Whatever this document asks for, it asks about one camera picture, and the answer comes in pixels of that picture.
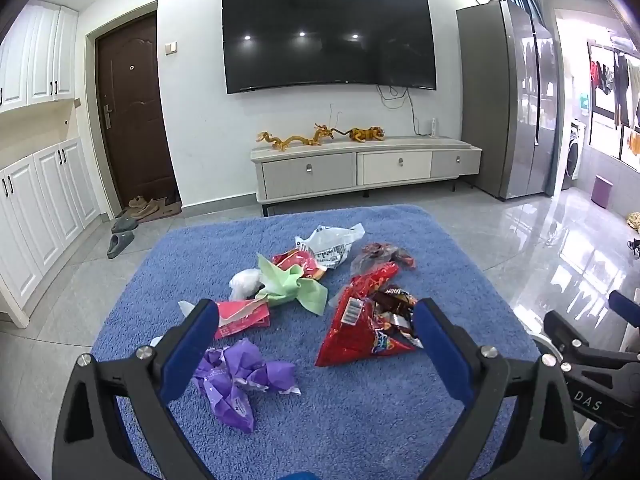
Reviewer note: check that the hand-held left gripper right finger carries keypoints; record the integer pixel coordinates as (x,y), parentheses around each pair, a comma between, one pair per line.
(440,347)

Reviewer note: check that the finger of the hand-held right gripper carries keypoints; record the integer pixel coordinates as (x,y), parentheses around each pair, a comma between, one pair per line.
(625,305)
(562,330)

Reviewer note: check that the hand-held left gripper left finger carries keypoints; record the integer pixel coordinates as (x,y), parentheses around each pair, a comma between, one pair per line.
(192,347)

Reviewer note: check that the purple wrapper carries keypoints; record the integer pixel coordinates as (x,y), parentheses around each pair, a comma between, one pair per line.
(235,375)

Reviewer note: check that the pink packet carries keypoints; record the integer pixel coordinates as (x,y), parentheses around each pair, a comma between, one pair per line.
(242,317)

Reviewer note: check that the brown chocolate wrapper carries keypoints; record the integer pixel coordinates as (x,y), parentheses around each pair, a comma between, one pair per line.
(395,310)

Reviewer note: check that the clear white plastic wrapper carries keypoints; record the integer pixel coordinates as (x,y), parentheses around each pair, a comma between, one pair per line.
(245,284)

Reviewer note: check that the large red chip bag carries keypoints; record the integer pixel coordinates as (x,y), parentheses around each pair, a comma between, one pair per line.
(350,330)

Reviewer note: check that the clear wrapper with dark print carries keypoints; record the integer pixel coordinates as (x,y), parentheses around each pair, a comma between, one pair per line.
(375,257)

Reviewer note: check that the green paper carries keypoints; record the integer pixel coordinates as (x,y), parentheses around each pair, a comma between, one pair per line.
(300,290)

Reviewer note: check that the small red snack wrapper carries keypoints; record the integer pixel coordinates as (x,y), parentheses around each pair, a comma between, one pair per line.
(300,262)

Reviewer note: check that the white printed plastic bag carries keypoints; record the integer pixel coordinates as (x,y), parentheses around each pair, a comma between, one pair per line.
(330,242)

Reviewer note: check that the small black object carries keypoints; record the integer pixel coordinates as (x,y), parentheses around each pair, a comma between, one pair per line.
(634,247)

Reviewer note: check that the blue cloth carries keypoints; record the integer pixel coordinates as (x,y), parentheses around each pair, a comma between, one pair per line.
(612,455)

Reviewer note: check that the purple stool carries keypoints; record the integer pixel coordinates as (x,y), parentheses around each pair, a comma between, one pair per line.
(601,191)

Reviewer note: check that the grey slipper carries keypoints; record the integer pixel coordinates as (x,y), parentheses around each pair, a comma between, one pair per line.
(120,245)
(124,225)

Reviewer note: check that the blue fluffy mat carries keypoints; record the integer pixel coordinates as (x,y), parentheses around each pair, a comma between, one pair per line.
(310,410)

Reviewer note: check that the brown shoes on mat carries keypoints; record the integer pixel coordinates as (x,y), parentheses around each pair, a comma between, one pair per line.
(160,210)

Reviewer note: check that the pair of brown shoes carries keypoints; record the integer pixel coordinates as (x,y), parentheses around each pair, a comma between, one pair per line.
(138,206)

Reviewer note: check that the white washing machine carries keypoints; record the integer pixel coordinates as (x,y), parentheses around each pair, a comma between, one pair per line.
(574,155)

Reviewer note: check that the white base cabinets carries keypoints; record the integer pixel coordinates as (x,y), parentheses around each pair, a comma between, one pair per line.
(45,200)

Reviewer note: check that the grey white television cabinet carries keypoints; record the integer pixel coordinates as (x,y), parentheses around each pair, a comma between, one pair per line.
(310,170)

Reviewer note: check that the small white bottle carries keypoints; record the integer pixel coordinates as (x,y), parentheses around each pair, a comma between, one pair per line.
(433,128)

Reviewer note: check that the hanging clothes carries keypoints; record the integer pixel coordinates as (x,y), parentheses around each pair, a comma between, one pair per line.
(617,85)

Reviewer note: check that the golden tiger figurine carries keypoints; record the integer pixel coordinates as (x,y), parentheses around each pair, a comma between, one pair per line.
(366,134)

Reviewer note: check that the golden dragon figurine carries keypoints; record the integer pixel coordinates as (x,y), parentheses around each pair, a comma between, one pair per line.
(295,141)

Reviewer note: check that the silver refrigerator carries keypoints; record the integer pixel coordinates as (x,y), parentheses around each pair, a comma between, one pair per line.
(510,100)

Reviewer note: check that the dark brown entrance door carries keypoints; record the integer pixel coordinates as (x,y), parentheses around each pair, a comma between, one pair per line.
(132,110)

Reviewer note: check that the blue curtain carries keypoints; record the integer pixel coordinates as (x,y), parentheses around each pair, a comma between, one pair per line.
(525,2)

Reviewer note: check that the white wall cabinets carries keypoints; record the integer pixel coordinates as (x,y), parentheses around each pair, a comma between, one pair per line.
(42,55)

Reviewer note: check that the black wall television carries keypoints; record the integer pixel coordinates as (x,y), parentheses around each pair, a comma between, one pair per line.
(327,35)

